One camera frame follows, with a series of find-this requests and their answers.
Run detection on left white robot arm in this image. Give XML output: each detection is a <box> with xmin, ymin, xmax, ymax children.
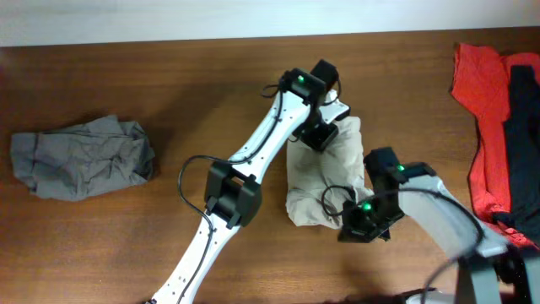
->
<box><xmin>150</xmin><ymin>62</ymin><xmax>340</xmax><ymax>304</ymax></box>

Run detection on beige cargo shorts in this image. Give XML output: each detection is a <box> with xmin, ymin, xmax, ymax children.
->
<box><xmin>285</xmin><ymin>117</ymin><xmax>374</xmax><ymax>230</ymax></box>

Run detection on black garment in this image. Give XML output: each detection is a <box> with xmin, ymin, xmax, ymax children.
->
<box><xmin>499</xmin><ymin>66</ymin><xmax>539</xmax><ymax>244</ymax></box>

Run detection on red garment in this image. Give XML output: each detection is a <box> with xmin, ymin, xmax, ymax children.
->
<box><xmin>451</xmin><ymin>43</ymin><xmax>539</xmax><ymax>247</ymax></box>

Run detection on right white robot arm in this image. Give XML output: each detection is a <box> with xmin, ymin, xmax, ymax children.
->
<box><xmin>338</xmin><ymin>163</ymin><xmax>539</xmax><ymax>303</ymax></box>

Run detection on grey crumpled garment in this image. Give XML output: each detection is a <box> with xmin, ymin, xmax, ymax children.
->
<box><xmin>10</xmin><ymin>115</ymin><xmax>155</xmax><ymax>202</ymax></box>

